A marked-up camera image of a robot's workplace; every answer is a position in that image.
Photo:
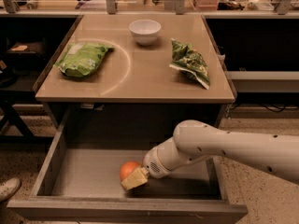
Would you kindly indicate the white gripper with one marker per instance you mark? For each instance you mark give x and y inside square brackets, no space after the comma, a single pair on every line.
[151,162]

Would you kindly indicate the white shoe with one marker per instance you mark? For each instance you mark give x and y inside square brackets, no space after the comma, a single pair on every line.
[9,188]

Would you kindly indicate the orange fruit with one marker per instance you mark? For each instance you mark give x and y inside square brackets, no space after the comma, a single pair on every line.
[127,168]

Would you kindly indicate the open grey top drawer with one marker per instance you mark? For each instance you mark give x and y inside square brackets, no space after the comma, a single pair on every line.
[79,179]

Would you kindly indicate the light green snack bag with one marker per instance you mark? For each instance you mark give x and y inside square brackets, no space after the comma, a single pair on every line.
[82,59]

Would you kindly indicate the grey drawer cabinet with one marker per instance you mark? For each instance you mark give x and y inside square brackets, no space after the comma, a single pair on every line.
[134,74]

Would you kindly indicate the white bowl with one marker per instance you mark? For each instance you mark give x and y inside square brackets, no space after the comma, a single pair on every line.
[145,32]

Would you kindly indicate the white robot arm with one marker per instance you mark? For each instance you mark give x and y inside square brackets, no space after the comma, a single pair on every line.
[194,141]

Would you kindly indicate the dark green chip bag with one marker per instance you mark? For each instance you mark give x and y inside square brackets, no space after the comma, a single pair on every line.
[187,60]

